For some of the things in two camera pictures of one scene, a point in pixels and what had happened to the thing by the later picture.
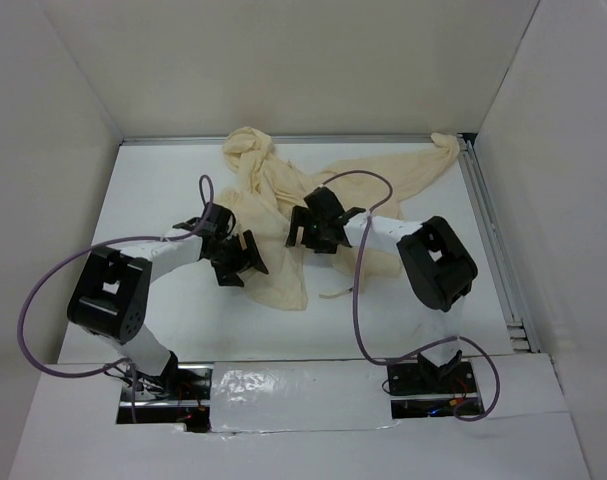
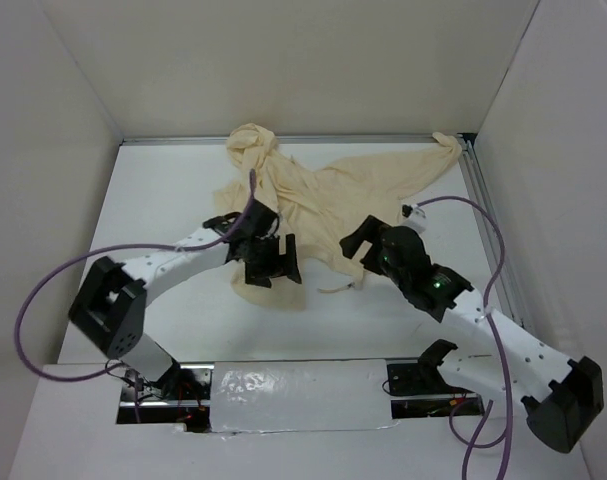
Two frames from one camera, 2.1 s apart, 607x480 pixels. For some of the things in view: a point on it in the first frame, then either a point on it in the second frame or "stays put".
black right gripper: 303,216 → 370,230
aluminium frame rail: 493,216 stays put
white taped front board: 300,396 stays put
